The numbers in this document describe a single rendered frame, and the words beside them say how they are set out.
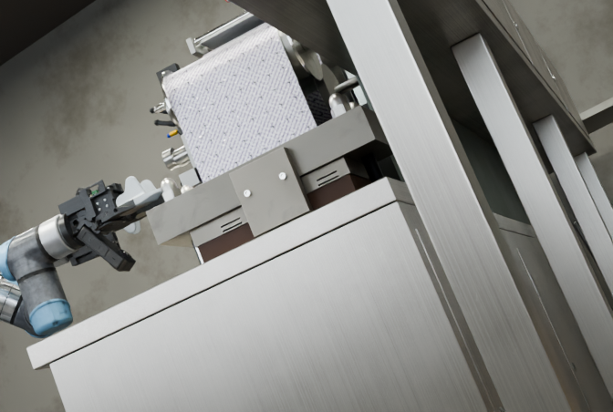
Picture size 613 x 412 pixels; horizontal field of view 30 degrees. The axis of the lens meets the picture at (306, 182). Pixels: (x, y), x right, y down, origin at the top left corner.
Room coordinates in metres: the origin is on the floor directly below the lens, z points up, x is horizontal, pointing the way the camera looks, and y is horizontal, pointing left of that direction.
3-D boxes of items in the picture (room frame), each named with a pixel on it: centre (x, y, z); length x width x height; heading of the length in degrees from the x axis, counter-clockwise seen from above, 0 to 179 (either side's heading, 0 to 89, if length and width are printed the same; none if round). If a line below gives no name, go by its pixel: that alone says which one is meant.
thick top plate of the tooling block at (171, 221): (1.84, 0.05, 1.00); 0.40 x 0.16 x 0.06; 74
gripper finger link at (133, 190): (2.00, 0.29, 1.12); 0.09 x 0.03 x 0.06; 65
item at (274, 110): (1.97, 0.06, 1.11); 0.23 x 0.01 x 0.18; 74
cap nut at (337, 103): (1.75, -0.09, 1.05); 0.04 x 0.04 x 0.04
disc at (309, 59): (1.99, -0.09, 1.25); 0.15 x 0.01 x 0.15; 164
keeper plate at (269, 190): (1.75, 0.06, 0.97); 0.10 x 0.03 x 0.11; 74
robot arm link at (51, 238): (2.08, 0.46, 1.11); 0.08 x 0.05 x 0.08; 164
